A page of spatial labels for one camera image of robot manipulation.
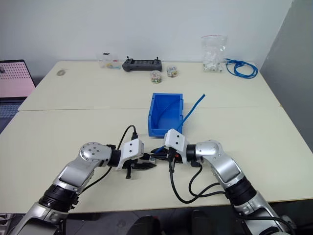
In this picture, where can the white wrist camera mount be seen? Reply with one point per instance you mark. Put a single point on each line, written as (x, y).
(176, 142)
(130, 150)

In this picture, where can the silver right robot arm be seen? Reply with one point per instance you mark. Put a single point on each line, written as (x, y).
(225, 166)

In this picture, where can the blue plastic storage bin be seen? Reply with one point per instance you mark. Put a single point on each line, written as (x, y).
(166, 126)

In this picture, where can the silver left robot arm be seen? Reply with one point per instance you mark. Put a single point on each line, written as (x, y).
(73, 171)

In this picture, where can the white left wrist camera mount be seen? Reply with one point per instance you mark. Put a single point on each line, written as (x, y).
(130, 150)

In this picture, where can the small round grey disc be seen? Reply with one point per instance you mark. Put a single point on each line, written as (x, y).
(61, 73)

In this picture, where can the clear jar of coloured beads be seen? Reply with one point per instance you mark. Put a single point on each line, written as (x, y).
(172, 71)
(156, 77)

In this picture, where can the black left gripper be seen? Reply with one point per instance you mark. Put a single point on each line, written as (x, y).
(130, 165)

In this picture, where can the clear box of coloured bits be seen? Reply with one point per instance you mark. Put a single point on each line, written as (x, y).
(108, 62)

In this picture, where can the open laptop with pink screen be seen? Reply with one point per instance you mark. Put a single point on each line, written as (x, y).
(12, 78)

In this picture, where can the clear zip bag of connectors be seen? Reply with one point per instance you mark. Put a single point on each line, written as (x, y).
(212, 58)

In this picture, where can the dark rounded shape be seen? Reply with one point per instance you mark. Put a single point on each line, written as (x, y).
(201, 222)
(144, 226)

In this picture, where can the dark grey handheld controller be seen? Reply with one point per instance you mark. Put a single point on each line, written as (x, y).
(141, 64)

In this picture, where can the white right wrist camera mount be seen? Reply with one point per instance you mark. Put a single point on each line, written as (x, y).
(176, 142)

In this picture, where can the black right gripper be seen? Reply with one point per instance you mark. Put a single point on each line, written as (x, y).
(176, 157)

